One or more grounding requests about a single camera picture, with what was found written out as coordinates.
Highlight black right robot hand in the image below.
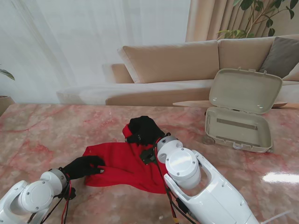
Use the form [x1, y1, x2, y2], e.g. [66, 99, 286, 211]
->
[126, 115, 167, 147]

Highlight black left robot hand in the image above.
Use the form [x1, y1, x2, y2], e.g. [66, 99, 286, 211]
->
[63, 155, 106, 181]

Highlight red shirt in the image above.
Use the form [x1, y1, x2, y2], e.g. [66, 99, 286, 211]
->
[82, 123, 168, 195]

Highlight beige hard-shell suitcase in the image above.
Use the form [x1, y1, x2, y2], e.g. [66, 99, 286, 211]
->
[201, 67, 284, 154]

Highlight light wooden coffee table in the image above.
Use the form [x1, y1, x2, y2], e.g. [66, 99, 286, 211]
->
[172, 99, 299, 110]

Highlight beige sofa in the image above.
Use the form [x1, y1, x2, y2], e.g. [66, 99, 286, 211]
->
[56, 34, 299, 107]

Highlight potted plant with beige pot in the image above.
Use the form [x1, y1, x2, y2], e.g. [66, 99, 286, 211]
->
[0, 65, 16, 117]

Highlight white sheer curtain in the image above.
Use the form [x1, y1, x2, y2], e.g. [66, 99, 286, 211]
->
[0, 0, 191, 105]

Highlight beige pleated curtain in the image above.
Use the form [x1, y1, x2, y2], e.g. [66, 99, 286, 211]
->
[185, 0, 299, 43]

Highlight tall green leafy plant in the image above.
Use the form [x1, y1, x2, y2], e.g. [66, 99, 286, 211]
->
[216, 0, 296, 40]

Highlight grey-brown cushion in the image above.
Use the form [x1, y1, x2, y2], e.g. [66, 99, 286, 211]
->
[259, 36, 299, 79]

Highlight cream cushion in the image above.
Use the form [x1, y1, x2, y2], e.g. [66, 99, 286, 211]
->
[281, 68, 299, 82]

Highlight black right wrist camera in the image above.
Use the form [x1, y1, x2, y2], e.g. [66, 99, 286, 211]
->
[140, 149, 157, 166]

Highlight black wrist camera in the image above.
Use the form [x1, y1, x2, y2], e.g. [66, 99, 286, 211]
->
[62, 186, 77, 201]
[140, 149, 157, 166]

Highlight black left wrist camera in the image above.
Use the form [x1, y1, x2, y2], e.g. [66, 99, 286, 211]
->
[62, 186, 77, 201]

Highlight red-black left arm cable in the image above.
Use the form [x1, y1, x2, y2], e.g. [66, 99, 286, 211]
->
[26, 179, 76, 224]

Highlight red-black arm cable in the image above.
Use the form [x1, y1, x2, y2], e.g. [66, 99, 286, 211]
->
[152, 141, 199, 224]
[26, 179, 76, 224]

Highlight red-black right arm cable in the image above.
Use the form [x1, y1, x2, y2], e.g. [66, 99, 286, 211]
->
[152, 141, 199, 224]

